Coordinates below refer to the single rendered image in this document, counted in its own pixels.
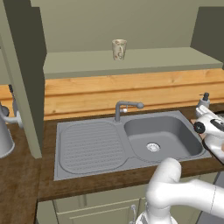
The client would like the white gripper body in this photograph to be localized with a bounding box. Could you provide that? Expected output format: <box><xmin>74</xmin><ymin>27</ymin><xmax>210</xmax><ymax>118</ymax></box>
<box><xmin>194</xmin><ymin>104</ymin><xmax>217</xmax><ymax>121</ymax></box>

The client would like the beige patterned mug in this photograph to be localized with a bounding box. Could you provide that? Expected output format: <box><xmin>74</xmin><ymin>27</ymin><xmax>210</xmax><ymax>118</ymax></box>
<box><xmin>111</xmin><ymin>38</ymin><xmax>128</xmax><ymax>61</ymax></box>

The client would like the silver kettle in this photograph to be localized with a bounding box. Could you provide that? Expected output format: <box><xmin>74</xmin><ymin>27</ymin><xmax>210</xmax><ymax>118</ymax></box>
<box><xmin>0</xmin><ymin>83</ymin><xmax>25</xmax><ymax>160</ymax></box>

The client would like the grey soap dispenser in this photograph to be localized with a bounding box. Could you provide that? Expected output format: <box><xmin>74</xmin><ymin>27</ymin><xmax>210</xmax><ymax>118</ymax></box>
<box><xmin>198</xmin><ymin>92</ymin><xmax>212</xmax><ymax>109</ymax></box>

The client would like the grey tap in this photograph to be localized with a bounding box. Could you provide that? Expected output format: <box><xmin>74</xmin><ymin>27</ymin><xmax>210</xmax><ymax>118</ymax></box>
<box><xmin>114</xmin><ymin>100</ymin><xmax>145</xmax><ymax>123</ymax></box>

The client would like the grey sink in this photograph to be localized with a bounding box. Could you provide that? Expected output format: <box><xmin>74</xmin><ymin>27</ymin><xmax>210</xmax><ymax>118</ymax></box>
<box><xmin>53</xmin><ymin>109</ymin><xmax>213</xmax><ymax>182</ymax></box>

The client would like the olive wall cabinet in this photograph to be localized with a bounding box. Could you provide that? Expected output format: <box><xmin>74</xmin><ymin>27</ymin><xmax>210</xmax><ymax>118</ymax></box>
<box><xmin>30</xmin><ymin>0</ymin><xmax>224</xmax><ymax>81</ymax></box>

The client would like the silver cabinet handle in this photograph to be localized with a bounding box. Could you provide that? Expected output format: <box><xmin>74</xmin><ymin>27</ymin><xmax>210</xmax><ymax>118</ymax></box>
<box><xmin>129</xmin><ymin>204</ymin><xmax>137</xmax><ymax>224</ymax></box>

